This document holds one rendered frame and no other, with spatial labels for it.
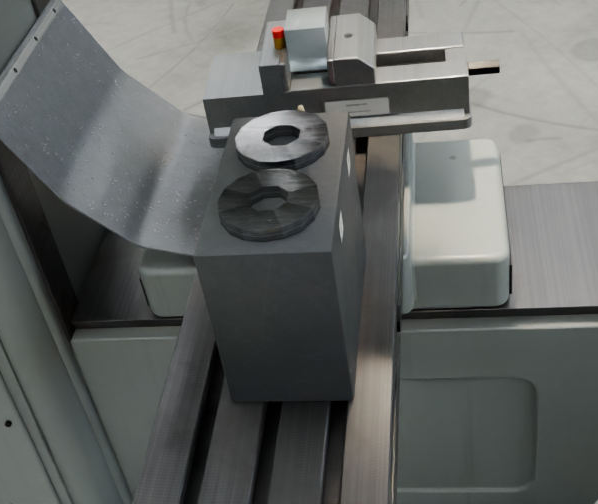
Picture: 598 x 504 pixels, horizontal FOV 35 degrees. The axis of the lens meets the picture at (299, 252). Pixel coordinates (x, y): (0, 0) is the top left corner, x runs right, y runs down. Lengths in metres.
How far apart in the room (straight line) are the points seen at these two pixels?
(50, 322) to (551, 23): 2.47
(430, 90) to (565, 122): 1.72
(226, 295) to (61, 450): 0.72
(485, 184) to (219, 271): 0.61
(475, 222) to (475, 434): 0.35
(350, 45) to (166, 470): 0.61
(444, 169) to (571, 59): 1.92
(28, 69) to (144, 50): 2.38
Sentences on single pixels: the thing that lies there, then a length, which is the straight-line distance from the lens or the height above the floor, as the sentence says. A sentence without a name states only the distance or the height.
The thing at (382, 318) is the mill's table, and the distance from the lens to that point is 0.99.
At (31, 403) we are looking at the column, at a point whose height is 0.61.
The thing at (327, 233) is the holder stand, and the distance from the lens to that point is 0.81.
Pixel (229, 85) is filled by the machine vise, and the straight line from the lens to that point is 1.29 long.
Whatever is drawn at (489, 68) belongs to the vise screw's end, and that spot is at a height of 0.95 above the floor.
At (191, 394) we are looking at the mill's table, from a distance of 0.96.
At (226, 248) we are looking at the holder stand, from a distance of 0.81.
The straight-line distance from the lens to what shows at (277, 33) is 1.25.
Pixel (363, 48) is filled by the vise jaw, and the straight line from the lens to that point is 1.25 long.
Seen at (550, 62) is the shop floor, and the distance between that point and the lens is 3.25.
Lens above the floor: 1.59
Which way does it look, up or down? 39 degrees down
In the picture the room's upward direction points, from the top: 10 degrees counter-clockwise
